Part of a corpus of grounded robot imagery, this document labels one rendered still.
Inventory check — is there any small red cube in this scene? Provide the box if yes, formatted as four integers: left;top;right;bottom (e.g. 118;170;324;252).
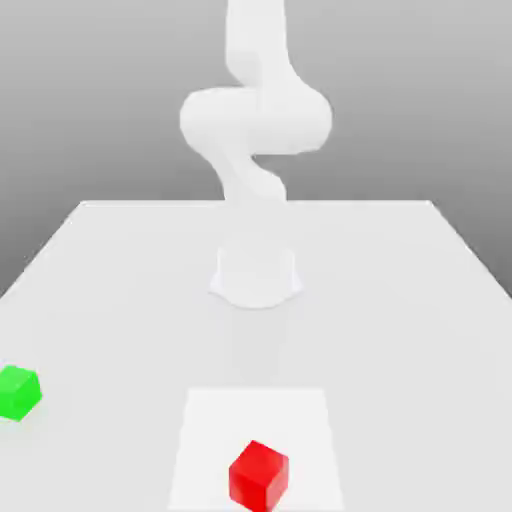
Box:
228;439;290;512

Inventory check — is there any small green cube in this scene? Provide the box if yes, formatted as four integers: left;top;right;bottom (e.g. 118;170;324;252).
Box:
0;364;44;423

